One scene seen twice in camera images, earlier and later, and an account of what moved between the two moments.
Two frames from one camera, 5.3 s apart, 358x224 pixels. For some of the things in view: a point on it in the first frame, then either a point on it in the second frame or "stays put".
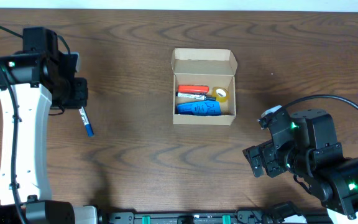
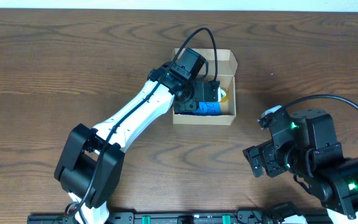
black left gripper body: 78,96 → 186,103
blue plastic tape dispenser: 207,107 stays put
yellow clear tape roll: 220,93 stays put
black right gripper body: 274,159 stays put
